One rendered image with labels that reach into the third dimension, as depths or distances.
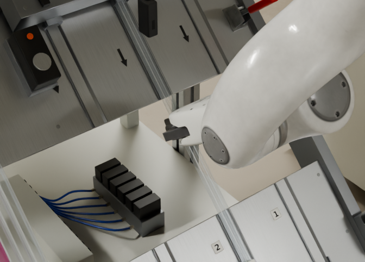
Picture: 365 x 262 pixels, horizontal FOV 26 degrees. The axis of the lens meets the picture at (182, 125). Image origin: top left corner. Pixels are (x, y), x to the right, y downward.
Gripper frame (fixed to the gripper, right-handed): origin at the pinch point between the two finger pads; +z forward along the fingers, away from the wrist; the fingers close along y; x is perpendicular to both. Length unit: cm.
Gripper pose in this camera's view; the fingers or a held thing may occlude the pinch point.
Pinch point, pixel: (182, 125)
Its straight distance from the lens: 111.0
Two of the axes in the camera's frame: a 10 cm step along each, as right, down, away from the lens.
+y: -7.9, 3.6, -4.9
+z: -4.9, 1.1, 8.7
